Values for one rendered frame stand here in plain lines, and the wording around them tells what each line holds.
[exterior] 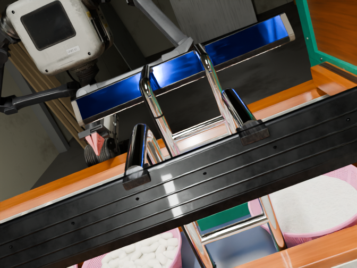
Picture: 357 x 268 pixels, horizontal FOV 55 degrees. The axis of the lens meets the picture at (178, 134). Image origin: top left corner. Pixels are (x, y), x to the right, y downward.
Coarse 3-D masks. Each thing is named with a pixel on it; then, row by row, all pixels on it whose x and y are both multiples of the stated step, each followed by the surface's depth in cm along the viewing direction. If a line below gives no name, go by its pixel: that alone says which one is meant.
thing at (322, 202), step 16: (320, 176) 87; (288, 192) 87; (304, 192) 83; (320, 192) 81; (336, 192) 80; (352, 192) 79; (288, 208) 81; (304, 208) 79; (320, 208) 78; (336, 208) 75; (352, 208) 75; (288, 224) 77; (304, 224) 76; (320, 224) 74; (336, 224) 73
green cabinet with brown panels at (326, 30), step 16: (304, 0) 117; (320, 0) 107; (336, 0) 97; (352, 0) 89; (304, 16) 121; (320, 16) 112; (336, 16) 101; (352, 16) 92; (304, 32) 127; (320, 32) 116; (336, 32) 105; (352, 32) 95; (320, 48) 122; (336, 48) 109; (352, 48) 99; (336, 64) 111; (352, 64) 103
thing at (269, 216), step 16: (224, 96) 51; (240, 112) 43; (144, 128) 53; (240, 128) 41; (256, 128) 40; (144, 144) 48; (128, 160) 45; (144, 160) 44; (160, 160) 59; (128, 176) 42; (144, 176) 41; (272, 208) 64; (192, 224) 65; (240, 224) 66; (256, 224) 66; (272, 224) 66; (192, 240) 66; (208, 240) 66; (208, 256) 68
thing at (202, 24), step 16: (176, 0) 581; (192, 0) 578; (208, 0) 576; (224, 0) 573; (240, 0) 570; (176, 16) 593; (192, 16) 590; (208, 16) 588; (224, 16) 585; (240, 16) 582; (192, 32) 603; (208, 32) 600; (224, 32) 597
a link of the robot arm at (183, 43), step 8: (136, 0) 141; (144, 0) 141; (144, 8) 140; (152, 8) 140; (152, 16) 139; (160, 16) 138; (160, 24) 138; (168, 24) 137; (168, 32) 136; (176, 32) 136; (176, 40) 135; (184, 40) 134; (192, 40) 133; (176, 48) 133; (184, 48) 132
